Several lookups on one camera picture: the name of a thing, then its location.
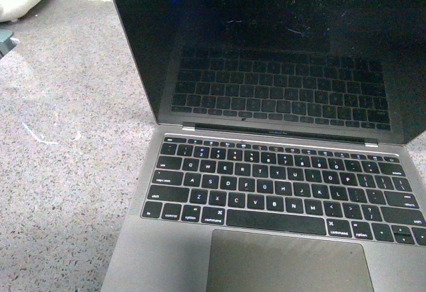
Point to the grey laptop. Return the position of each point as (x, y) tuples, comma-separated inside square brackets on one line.
[(279, 158)]

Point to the dark grey object at edge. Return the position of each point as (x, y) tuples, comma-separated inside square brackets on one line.
[(7, 42)]

